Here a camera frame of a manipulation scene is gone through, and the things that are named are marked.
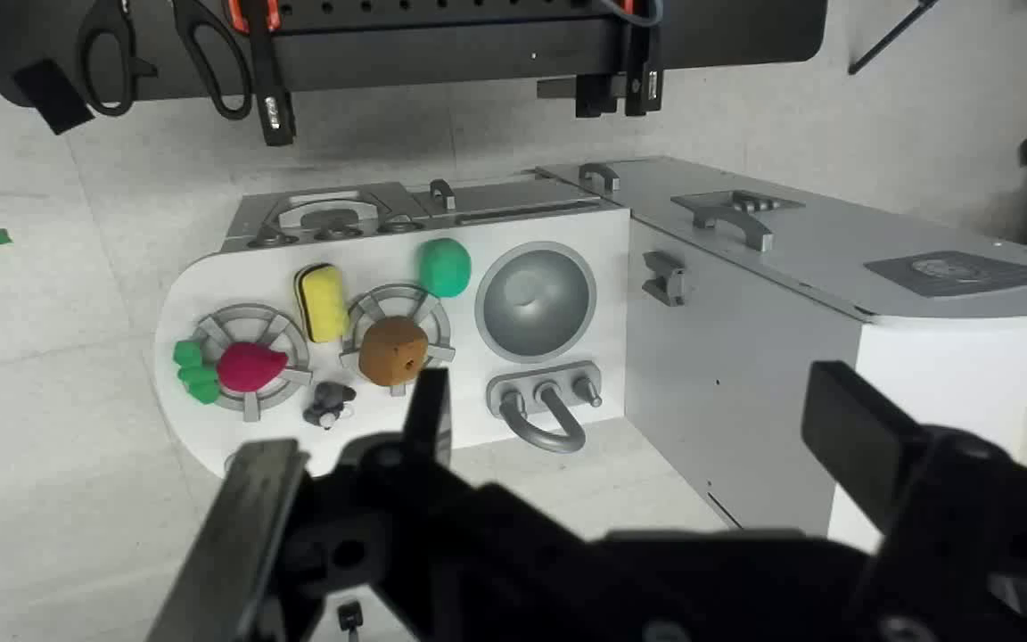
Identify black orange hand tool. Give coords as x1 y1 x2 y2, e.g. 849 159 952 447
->
223 0 298 148

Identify black rectangular block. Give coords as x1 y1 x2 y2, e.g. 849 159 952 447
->
12 55 98 138

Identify white toy kitchen counter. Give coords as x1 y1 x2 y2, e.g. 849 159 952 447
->
151 173 639 480

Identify dark thin rod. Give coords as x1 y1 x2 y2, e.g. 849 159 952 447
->
845 0 942 77

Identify brown round plushie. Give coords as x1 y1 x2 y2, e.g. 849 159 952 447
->
358 312 434 390

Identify black wall pegboard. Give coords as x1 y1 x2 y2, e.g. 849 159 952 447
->
0 0 835 113

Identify pink plushie with green leaves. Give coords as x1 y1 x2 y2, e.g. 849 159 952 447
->
171 334 297 411

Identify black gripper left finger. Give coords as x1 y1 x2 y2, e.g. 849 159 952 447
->
146 435 316 642

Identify grey toy stove knob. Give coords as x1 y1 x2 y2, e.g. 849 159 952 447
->
298 376 360 432

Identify grey toy faucet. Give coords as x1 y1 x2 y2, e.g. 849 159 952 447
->
484 360 610 457

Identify grey bracket on cabinet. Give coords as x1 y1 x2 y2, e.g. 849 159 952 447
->
665 184 807 255

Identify black clamp tool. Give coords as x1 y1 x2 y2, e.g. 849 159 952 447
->
536 0 671 121

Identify black handled scissors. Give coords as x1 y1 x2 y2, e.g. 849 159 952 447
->
72 0 159 121
171 0 259 123

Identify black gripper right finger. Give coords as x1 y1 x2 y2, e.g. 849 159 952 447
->
800 360 957 539

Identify green round plushie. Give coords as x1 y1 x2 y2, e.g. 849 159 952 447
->
412 234 474 302

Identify grey round toy sink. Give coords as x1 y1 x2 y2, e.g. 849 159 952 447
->
472 237 601 360

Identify dark printed panel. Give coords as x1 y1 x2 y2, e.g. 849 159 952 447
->
864 247 1027 300

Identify grey toy burner grate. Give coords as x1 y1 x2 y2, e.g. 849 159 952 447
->
337 277 459 393
185 300 316 424

